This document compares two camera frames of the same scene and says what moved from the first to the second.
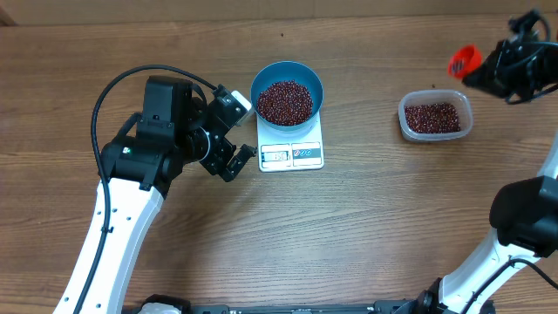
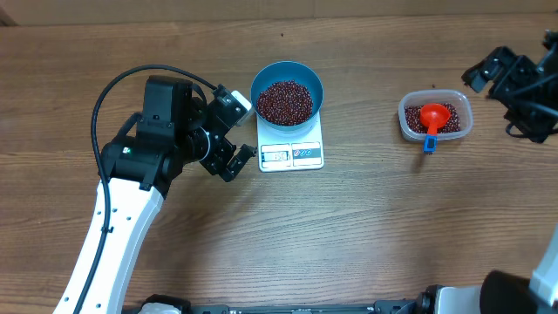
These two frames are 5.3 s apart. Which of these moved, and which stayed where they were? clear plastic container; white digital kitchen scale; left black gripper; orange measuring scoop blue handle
Moved: orange measuring scoop blue handle
Stayed: clear plastic container; left black gripper; white digital kitchen scale
